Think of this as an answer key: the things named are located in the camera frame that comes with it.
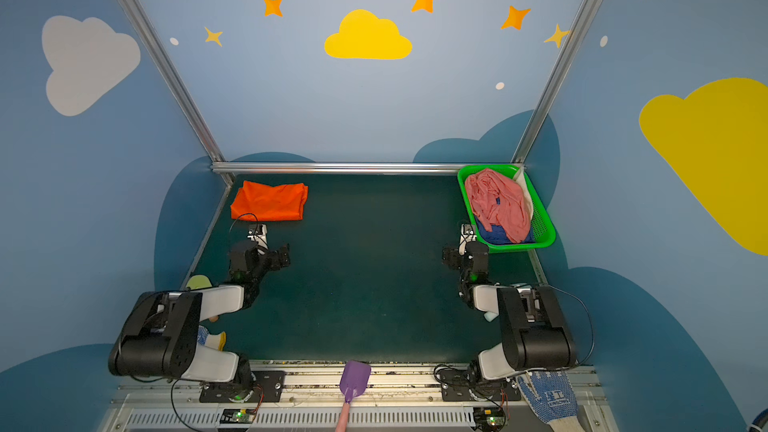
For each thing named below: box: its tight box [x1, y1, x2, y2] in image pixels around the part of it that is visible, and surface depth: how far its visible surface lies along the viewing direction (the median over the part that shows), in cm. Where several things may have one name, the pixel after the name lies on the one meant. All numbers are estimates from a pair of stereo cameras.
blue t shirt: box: [476, 218, 536, 245], surface depth 100 cm
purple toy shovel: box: [336, 360, 371, 432], surface depth 76 cm
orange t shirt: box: [230, 180, 309, 222], surface depth 113 cm
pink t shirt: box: [465, 168, 530, 244], surface depth 106 cm
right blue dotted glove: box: [516, 371, 579, 424], surface depth 75 cm
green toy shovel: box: [186, 274, 213, 290], surface depth 96 cm
